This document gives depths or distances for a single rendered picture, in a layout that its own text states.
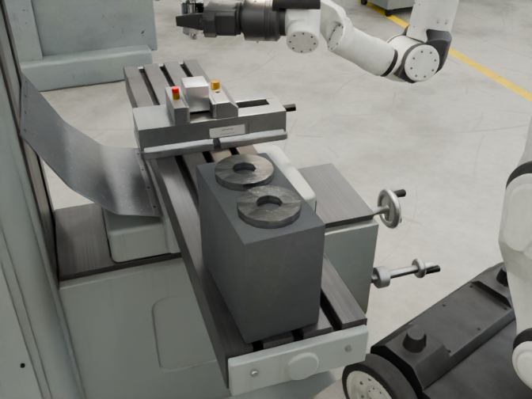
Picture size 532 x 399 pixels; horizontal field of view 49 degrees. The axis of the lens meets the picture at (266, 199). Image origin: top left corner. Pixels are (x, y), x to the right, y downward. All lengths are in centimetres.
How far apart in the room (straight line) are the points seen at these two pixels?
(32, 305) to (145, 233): 27
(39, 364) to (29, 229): 34
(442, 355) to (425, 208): 161
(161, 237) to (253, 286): 56
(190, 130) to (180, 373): 66
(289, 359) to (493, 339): 70
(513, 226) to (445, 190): 195
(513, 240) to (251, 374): 56
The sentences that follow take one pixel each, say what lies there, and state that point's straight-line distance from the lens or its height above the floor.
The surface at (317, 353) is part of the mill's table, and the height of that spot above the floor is 91.
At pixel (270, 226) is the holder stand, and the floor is 113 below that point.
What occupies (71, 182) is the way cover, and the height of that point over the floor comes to 97.
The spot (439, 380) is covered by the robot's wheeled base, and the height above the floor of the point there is 57.
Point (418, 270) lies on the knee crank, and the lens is 170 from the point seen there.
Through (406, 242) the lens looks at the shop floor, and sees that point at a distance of 268.
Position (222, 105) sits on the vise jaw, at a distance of 133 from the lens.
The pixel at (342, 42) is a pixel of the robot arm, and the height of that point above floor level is 120.
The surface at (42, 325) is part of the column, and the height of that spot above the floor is 67.
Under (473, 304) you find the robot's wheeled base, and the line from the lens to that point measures 154.
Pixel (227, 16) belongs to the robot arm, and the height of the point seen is 125.
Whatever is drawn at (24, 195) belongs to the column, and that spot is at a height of 97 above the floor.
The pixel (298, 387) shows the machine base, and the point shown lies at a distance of 179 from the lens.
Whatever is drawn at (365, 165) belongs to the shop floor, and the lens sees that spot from 321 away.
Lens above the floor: 159
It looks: 34 degrees down
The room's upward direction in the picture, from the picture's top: straight up
